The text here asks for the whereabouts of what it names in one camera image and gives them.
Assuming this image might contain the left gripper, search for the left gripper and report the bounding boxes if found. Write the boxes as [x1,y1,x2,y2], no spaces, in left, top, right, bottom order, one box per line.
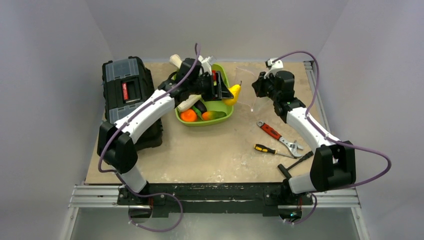
[188,71,232,102]

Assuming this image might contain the yellow toy pear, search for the yellow toy pear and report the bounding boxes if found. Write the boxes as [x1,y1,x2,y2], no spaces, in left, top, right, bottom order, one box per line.
[222,81,242,106]

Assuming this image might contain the clear zip top bag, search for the clear zip top bag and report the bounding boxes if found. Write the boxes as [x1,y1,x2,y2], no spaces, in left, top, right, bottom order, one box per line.
[234,66,270,112]

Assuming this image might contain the orange toy tangerine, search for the orange toy tangerine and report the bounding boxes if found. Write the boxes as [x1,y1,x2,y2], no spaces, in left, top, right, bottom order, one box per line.
[180,108,198,123]

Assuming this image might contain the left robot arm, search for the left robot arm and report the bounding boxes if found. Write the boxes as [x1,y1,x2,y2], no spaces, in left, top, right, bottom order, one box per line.
[97,57,235,205]

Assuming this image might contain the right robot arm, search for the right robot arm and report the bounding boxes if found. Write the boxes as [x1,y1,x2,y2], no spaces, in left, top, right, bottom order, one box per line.
[252,70,356,204]

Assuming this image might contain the green plastic tray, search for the green plastic tray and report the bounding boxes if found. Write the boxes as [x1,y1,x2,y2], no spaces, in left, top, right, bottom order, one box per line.
[174,63,234,127]

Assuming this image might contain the toy eggplant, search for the toy eggplant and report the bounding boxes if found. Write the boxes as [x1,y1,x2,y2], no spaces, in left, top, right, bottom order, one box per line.
[193,100,208,114]

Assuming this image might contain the toy mango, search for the toy mango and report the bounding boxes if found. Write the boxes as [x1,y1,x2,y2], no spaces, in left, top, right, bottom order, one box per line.
[201,110,227,121]

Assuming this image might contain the red toy tomato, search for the red toy tomato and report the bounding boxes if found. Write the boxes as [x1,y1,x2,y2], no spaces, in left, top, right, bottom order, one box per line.
[212,70,217,86]

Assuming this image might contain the toy celery stalk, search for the toy celery stalk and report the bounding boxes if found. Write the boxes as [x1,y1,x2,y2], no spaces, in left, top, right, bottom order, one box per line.
[176,94,202,112]

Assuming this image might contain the toy leek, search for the toy leek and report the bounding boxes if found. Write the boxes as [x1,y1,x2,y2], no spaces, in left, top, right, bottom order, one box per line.
[169,54,183,69]

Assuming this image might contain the yellow black screwdriver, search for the yellow black screwdriver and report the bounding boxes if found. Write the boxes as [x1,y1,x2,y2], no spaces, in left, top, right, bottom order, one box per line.
[254,143,296,159]

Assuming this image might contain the red adjustable wrench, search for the red adjustable wrench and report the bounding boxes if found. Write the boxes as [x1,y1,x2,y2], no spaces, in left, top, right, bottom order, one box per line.
[257,121,304,158]

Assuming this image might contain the black hammer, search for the black hammer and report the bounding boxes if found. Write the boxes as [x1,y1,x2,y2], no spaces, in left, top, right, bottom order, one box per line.
[277,151,314,179]

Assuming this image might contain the black toolbox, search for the black toolbox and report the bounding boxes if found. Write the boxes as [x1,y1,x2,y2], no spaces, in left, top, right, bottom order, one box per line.
[101,56,164,152]

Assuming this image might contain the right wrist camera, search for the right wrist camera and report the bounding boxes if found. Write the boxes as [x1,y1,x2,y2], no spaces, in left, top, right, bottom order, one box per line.
[264,58,284,78]

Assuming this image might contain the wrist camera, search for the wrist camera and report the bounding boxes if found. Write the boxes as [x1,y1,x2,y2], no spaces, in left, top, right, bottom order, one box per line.
[198,55,216,75]
[264,58,284,78]

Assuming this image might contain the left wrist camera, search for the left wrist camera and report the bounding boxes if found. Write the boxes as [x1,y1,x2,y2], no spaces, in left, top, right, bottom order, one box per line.
[198,55,216,75]

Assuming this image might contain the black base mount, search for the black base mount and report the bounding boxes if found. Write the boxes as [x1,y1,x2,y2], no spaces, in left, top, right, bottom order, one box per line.
[117,182,313,219]

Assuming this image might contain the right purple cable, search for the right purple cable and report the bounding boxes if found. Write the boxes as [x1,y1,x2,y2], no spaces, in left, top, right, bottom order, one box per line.
[268,50,393,226]

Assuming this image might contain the aluminium frame rail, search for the aluminium frame rail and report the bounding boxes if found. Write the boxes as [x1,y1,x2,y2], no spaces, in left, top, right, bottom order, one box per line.
[59,60,370,240]

